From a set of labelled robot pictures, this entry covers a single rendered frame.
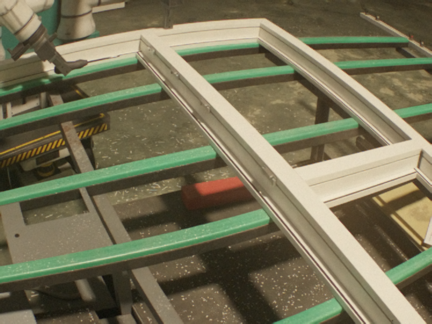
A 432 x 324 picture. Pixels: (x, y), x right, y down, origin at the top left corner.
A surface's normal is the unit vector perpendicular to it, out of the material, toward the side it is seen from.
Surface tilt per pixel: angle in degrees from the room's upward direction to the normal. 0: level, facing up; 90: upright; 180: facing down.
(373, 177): 90
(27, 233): 0
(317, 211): 0
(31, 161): 90
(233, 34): 90
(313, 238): 90
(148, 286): 0
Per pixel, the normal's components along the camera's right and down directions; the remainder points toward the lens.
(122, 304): 0.43, 0.51
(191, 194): 0.04, -0.84
